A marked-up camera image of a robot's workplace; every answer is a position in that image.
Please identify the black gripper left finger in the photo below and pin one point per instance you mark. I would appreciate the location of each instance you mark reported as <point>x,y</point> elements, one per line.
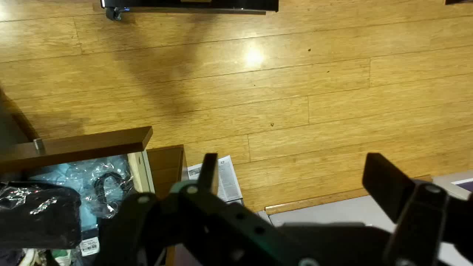
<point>208,172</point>

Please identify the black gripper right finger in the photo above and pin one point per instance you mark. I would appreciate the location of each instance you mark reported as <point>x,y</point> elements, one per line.
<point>388,185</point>

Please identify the brown drawer holding packaged items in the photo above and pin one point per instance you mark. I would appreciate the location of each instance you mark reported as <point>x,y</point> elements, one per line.
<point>88,145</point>

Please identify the brown wooden shelf cabinet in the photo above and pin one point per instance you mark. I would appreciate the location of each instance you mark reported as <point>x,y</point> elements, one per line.
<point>167,167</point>

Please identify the white panel door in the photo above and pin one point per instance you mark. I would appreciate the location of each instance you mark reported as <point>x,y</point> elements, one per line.
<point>334,212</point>

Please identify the black carabiner in plastic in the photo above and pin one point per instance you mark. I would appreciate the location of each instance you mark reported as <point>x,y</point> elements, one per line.
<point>99,192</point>

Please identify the blue plastic bag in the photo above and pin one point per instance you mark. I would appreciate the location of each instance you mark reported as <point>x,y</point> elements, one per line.
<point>63,175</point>

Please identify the black stand base bar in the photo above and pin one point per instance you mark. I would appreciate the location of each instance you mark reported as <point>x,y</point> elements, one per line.
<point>196,3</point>

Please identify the black wrapped box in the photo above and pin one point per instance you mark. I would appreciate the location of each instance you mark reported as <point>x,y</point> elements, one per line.
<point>38,222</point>

